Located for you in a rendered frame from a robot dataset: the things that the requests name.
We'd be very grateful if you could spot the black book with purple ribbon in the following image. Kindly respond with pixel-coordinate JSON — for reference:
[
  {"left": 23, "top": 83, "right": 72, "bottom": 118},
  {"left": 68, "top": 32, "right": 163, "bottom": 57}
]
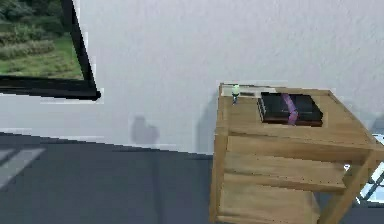
[{"left": 256, "top": 91, "right": 324, "bottom": 128}]

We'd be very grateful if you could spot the wooden shelf stand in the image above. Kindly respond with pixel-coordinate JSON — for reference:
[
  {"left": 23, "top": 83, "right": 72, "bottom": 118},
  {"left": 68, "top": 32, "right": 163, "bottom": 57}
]
[{"left": 208, "top": 82, "right": 384, "bottom": 224}]

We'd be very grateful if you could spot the small pale green figurine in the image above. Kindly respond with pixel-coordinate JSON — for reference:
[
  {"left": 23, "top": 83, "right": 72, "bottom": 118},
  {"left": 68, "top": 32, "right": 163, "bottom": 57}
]
[{"left": 231, "top": 83, "right": 241, "bottom": 105}]

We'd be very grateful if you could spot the black framed window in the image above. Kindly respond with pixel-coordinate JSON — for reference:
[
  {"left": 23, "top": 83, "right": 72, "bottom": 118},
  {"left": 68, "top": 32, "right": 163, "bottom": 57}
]
[{"left": 0, "top": 0, "right": 102, "bottom": 102}]

